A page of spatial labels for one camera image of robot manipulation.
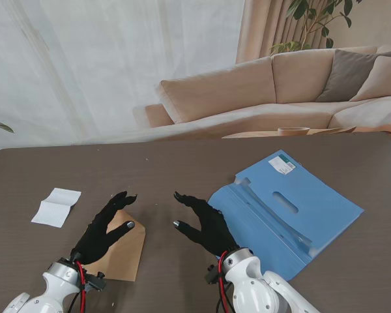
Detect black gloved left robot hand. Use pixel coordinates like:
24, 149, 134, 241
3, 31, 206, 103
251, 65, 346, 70
70, 190, 138, 265

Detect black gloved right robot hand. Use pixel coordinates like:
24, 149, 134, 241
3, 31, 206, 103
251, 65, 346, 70
173, 191, 240, 258

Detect brown paper envelope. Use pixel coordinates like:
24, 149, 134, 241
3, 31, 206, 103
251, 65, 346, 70
81, 208, 147, 282

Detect white lined letter paper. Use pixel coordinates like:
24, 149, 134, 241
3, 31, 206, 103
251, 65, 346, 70
31, 187, 82, 228

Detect blue expanding file folder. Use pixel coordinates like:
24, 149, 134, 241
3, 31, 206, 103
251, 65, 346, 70
207, 149, 365, 282

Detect light wooden coffee table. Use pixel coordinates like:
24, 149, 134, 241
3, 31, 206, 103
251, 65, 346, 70
221, 126, 358, 140

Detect beige fabric sofa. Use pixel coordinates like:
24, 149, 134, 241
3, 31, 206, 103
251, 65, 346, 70
145, 45, 391, 138

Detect dark green plant leaves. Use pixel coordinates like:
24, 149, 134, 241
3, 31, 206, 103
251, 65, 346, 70
0, 83, 14, 134

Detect white sheer curtain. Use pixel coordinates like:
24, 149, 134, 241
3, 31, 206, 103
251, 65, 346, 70
0, 0, 245, 151

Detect grey sofa cushion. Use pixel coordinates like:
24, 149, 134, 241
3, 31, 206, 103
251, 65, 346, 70
315, 48, 391, 104

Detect beige pleated curtain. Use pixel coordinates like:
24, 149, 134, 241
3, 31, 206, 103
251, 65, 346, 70
236, 0, 313, 65

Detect beige sofa cushion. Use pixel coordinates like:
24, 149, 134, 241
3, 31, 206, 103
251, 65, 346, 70
349, 55, 391, 102

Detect green leafy houseplant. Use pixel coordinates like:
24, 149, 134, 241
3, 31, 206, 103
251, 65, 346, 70
269, 0, 362, 55

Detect red left arm cable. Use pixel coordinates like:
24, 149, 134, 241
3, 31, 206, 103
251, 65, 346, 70
74, 259, 87, 313

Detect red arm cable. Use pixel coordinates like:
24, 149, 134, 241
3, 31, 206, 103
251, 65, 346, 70
216, 250, 231, 313
74, 259, 87, 313

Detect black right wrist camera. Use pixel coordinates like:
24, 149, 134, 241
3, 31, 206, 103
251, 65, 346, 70
204, 264, 221, 285

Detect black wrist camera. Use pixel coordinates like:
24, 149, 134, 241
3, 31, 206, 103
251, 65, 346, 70
84, 272, 107, 291
204, 264, 221, 285

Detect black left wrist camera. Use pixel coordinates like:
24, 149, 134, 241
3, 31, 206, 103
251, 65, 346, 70
84, 272, 107, 291

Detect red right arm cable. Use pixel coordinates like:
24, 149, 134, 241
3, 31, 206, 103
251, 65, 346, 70
216, 250, 231, 313

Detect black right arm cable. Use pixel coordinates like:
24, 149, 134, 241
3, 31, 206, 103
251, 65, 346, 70
214, 283, 229, 313

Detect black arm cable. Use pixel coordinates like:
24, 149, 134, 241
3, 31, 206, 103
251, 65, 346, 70
214, 283, 229, 313
66, 290, 81, 313

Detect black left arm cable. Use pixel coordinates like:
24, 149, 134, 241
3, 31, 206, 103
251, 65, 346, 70
66, 290, 81, 313

